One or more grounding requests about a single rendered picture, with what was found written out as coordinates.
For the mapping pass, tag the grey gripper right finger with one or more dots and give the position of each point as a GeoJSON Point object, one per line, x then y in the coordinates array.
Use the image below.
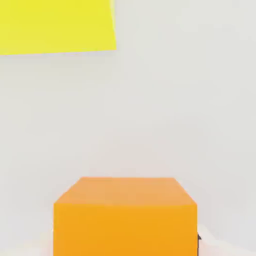
{"type": "Point", "coordinates": [208, 247]}

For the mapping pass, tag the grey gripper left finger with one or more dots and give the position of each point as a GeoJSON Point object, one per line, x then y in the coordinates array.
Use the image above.
{"type": "Point", "coordinates": [45, 248]}

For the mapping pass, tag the small orange cube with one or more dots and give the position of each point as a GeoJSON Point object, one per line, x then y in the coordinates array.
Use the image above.
{"type": "Point", "coordinates": [125, 226]}

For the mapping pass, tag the large yellow box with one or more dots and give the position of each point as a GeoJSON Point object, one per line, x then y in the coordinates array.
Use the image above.
{"type": "Point", "coordinates": [56, 25]}

